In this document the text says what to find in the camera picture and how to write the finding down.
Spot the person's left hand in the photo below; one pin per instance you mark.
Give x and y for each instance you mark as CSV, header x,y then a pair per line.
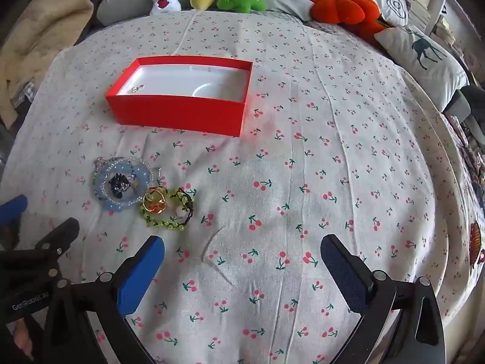
x,y
23,345

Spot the deer print pillow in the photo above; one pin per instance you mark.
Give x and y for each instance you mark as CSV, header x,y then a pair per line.
x,y
420,57

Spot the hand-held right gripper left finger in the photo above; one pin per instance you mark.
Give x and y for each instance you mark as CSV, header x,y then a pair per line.
x,y
141,273

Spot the black bead charm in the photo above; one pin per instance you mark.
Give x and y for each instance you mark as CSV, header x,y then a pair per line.
x,y
118,189

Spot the red cardboard box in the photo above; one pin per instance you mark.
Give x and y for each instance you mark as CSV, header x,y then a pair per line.
x,y
170,115

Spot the grey checked cloth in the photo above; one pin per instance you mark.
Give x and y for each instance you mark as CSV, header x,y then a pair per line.
x,y
24,93

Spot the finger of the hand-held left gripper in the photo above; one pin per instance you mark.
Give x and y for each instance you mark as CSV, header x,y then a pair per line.
x,y
13,209
62,233

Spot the orange pumpkin plush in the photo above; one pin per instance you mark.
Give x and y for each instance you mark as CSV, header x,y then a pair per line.
x,y
373,30

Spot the dark grey bag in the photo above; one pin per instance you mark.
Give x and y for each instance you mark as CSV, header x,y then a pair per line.
x,y
468,110

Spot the beige fleece blanket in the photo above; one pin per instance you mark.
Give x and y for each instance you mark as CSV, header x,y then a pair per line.
x,y
49,26

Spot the cherry print bedsheet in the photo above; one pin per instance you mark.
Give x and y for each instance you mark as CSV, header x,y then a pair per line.
x,y
303,178

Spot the red tomato plush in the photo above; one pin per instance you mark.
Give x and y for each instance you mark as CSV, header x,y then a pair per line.
x,y
341,9

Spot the small silver hoop earring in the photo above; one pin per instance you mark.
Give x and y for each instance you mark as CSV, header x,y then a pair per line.
x,y
161,173

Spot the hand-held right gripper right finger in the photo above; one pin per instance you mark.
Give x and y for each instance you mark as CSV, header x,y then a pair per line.
x,y
341,269

